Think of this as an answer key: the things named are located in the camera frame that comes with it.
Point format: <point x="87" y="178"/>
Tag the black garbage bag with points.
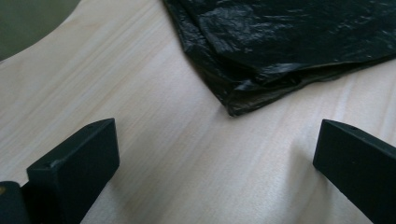
<point x="280" y="40"/>

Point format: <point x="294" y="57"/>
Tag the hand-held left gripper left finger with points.
<point x="77" y="165"/>

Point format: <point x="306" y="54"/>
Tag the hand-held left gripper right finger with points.
<point x="358" y="165"/>

